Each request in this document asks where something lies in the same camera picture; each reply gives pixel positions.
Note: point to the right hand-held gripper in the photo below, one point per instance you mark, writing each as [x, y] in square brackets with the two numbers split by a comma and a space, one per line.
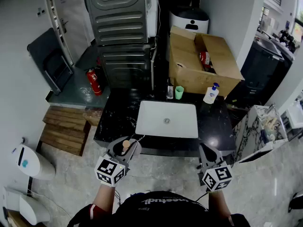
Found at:
[216, 177]

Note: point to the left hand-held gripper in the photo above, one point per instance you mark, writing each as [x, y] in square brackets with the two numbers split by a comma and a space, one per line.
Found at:
[107, 170]

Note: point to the small tan cork object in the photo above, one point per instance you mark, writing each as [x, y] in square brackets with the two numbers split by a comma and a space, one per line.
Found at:
[127, 144]

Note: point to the person's left forearm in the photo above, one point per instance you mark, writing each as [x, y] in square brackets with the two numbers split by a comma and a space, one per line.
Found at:
[103, 197]

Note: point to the person's right forearm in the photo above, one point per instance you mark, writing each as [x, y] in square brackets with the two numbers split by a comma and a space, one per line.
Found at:
[217, 204]

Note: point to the black marble sink countertop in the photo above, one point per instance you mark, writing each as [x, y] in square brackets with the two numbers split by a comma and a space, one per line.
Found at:
[213, 122]

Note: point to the white rectangular sink basin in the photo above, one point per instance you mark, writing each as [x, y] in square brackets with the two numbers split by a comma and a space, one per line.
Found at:
[154, 119]

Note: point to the metal sink drain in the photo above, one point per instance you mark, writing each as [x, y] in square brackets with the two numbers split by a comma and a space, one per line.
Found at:
[166, 120]

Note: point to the white soap bottle blue pump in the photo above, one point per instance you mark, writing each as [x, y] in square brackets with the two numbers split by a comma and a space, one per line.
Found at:
[209, 96]

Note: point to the white marble vanity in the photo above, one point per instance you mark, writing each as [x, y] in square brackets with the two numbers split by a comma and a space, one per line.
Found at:
[246, 136]

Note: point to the wooden slat steps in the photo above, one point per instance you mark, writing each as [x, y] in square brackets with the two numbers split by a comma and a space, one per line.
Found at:
[64, 131]

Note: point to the clear storage organizer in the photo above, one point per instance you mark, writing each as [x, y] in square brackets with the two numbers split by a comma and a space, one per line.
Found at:
[270, 129]

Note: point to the green plastic cup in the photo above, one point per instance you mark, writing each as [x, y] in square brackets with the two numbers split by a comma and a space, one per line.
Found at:
[179, 93]

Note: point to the red fire extinguisher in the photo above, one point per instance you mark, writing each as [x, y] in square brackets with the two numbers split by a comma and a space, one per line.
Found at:
[94, 81]

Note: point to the chrome faucet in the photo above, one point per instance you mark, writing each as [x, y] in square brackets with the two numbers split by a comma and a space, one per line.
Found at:
[170, 90]

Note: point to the person's black shirt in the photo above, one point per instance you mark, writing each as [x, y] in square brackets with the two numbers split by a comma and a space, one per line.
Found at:
[161, 214]

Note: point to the large brown cardboard box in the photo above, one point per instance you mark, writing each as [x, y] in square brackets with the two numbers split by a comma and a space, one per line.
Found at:
[184, 74]

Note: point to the white rounded trash can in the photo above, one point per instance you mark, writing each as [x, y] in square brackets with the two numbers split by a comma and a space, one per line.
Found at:
[33, 164]

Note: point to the black chair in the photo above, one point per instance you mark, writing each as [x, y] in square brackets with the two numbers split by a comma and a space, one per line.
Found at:
[294, 202]

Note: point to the red packet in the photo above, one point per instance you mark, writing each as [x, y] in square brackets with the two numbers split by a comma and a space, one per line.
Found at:
[205, 58]

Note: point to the black cabinet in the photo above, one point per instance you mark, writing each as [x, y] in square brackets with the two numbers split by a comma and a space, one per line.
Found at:
[260, 65]

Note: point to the white plastic device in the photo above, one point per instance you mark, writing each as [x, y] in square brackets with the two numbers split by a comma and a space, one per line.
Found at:
[28, 207]

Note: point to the dark grey folded chair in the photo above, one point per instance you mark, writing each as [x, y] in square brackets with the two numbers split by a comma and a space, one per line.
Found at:
[40, 48]

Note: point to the small brown cardboard box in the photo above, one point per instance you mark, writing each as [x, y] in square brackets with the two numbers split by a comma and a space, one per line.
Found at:
[14, 220]

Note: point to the grey ribbed dryer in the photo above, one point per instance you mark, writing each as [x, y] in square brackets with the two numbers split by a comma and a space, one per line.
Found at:
[118, 13]

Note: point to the grey door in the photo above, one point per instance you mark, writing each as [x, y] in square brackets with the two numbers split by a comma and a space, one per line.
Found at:
[73, 20]

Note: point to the white and black bin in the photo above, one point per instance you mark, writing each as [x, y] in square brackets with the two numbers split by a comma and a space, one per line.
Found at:
[180, 20]

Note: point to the wall socket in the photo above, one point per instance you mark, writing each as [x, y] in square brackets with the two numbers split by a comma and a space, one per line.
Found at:
[41, 11]

